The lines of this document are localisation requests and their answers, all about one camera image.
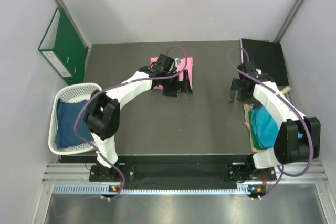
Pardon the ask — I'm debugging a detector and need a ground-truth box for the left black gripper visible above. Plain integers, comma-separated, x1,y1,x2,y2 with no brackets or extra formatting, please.
161,69,192,97

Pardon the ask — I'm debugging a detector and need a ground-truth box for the turquoise towel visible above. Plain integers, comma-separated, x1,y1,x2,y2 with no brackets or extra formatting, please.
250,106,279,149

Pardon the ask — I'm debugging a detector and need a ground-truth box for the green towel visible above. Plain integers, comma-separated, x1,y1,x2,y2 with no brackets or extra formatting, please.
248,111,262,150

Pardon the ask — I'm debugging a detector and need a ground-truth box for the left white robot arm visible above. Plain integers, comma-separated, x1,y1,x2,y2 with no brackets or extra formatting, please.
83,54,193,180

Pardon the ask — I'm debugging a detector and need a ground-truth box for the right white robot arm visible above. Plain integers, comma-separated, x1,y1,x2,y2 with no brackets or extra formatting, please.
229,62,321,180

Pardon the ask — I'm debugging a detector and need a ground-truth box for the white perforated plastic basket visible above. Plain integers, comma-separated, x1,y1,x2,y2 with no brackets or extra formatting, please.
48,82,102,155

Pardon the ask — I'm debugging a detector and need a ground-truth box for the dark blue towel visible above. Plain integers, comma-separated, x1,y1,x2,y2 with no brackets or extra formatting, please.
55,99,86,149

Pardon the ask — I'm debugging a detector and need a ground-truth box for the green lever arch binder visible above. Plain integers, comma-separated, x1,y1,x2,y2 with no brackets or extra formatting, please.
38,9,88,85

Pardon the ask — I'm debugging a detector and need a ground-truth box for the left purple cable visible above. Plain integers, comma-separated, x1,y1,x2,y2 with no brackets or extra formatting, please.
74,46,188,199

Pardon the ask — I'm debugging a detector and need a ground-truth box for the purple cable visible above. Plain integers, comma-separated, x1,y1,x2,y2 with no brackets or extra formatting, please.
226,46,315,200
74,46,188,199

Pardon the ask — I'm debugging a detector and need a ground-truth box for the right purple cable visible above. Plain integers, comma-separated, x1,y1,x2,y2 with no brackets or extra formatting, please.
226,46,315,200

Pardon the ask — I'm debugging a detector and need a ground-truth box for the aluminium extrusion rail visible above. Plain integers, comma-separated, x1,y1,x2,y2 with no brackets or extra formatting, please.
43,161,329,184

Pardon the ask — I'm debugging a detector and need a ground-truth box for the grey slotted cable duct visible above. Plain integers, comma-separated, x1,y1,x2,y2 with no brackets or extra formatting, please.
52,183,266,195

